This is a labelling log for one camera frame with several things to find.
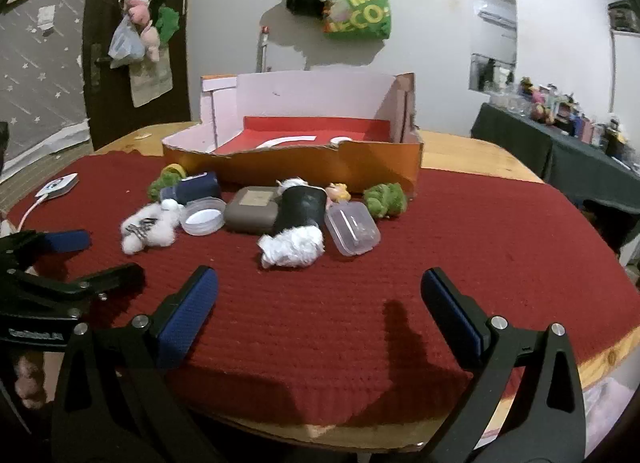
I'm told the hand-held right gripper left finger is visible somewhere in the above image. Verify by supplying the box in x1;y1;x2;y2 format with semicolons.
50;265;221;463

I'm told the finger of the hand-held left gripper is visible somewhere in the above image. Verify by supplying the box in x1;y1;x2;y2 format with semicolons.
0;229;92;274
0;263;146;319

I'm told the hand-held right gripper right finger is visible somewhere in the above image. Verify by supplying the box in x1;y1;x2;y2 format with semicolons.
420;267;586;463

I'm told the white fluffy toy with bow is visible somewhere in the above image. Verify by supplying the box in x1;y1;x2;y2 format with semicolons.
120;199;186;255

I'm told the round clear plastic lid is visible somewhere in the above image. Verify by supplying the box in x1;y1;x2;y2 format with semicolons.
180;197;227;236

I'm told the green fuzzy ball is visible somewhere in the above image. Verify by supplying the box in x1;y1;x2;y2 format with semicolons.
362;182;407;218
148;172;188;202

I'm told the grey-brown rounded case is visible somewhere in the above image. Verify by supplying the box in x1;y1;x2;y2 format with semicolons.
223;186;281;235

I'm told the dark blue bottle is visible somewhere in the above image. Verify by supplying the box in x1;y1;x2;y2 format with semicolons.
161;172;221;206

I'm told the clear rectangular plastic box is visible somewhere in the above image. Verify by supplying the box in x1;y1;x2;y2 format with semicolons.
324;201;381;257

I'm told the black roll with white fluff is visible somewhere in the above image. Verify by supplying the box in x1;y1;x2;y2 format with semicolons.
257;178;328;269

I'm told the small colourful figurine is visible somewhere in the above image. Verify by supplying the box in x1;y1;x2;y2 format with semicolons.
325;183;352;206

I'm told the orange and white cardboard box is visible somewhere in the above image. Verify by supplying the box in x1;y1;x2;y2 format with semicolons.
161;72;425;194

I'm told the person's left hand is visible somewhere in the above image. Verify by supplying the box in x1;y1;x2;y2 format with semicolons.
12;350;48;409

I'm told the white charging device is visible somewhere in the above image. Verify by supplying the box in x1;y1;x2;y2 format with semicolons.
36;173;81;201

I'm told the red knitted cloth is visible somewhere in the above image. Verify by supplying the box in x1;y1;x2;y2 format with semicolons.
7;150;632;431

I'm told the dark brown door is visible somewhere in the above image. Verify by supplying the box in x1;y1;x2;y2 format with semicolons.
82;0;196;151

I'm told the side table with dark cloth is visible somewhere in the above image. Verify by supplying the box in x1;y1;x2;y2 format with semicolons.
471;102;640;214

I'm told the clear plastic bag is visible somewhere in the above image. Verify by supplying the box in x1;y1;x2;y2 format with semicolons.
109;18;146;68

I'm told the red paper liner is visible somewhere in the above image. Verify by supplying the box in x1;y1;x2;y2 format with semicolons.
215;116;393;156

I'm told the green plush cloth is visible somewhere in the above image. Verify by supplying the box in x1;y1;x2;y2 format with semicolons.
155;5;180;41

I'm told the green snack bag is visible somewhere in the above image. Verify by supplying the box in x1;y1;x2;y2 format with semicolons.
322;0;392;41

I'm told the patterned bag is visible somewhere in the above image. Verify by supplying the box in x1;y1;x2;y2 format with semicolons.
607;0;640;34

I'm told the white cable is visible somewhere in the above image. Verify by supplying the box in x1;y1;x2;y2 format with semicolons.
19;194;49;232

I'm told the wall mirror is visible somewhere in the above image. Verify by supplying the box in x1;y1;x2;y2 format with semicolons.
468;0;517;94

